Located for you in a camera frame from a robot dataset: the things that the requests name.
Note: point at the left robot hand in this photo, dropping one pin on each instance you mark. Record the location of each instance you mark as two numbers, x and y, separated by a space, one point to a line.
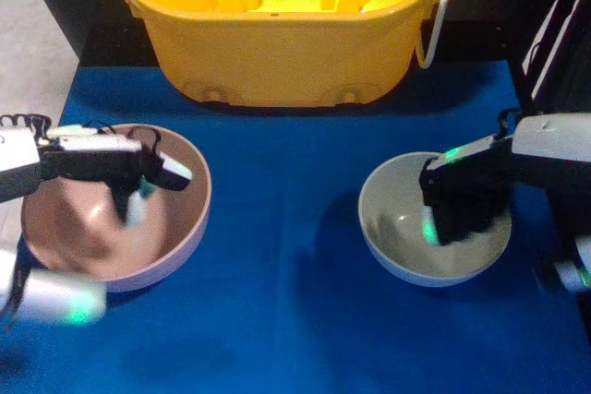
92 165

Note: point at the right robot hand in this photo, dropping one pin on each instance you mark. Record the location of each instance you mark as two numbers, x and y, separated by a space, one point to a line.
466 191

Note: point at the large pink bowl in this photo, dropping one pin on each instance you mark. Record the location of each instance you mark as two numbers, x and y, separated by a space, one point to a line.
92 237

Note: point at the small grey bowl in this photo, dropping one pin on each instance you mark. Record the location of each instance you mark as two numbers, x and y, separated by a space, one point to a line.
392 228

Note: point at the yellow plastic tub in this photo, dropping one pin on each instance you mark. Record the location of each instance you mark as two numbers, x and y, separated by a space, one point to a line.
277 52

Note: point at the blue table mat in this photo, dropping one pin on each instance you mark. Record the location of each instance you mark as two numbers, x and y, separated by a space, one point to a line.
286 228

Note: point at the black metal rack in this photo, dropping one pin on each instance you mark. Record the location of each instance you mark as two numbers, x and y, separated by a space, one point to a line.
582 43

